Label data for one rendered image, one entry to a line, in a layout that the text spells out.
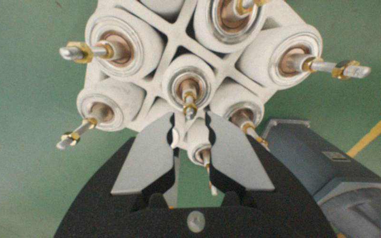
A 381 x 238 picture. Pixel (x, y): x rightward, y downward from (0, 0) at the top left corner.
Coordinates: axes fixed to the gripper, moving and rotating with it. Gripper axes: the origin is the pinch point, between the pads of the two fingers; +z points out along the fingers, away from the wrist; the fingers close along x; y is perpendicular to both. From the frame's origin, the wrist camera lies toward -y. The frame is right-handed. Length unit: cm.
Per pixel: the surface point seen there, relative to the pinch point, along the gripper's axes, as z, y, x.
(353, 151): 35, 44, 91
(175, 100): 9.5, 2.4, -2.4
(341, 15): 35, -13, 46
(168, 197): 5.4, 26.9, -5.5
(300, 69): 6.8, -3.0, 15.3
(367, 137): 35, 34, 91
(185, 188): 35, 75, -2
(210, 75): 9.8, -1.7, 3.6
